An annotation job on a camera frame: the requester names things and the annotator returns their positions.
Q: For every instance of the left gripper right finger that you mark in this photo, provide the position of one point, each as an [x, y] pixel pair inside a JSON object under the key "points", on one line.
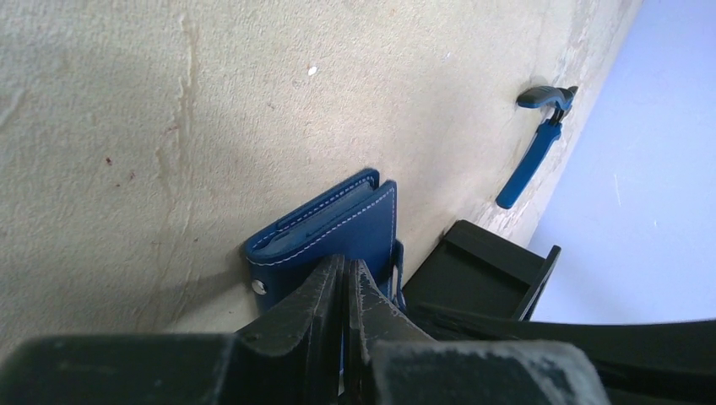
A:
{"points": [[390, 360]]}

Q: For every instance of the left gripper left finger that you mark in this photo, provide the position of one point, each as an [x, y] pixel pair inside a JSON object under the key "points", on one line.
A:
{"points": [[288, 355]]}

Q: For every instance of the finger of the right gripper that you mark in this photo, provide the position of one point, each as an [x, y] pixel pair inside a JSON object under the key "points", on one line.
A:
{"points": [[671, 363]]}

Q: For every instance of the blue card holder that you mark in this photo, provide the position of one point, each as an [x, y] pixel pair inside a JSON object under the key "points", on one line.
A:
{"points": [[356, 219]]}

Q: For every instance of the black plastic tray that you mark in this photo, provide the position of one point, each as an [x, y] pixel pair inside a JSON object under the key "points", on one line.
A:
{"points": [[476, 271]]}

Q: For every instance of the blue handled pliers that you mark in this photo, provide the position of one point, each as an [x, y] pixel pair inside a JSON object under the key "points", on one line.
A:
{"points": [[549, 131]]}

